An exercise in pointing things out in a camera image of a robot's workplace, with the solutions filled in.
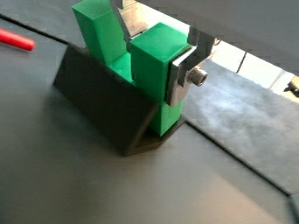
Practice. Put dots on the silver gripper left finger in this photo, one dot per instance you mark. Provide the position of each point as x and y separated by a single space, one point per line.
131 17

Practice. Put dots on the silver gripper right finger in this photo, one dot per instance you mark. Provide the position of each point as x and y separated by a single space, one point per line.
186 70

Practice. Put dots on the green U-shaped block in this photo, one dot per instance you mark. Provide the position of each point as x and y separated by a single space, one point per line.
140 60

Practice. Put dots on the red cylindrical peg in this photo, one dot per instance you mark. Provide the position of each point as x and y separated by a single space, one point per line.
16 40

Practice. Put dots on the dark grey fixture bracket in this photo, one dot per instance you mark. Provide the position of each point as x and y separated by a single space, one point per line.
114 105

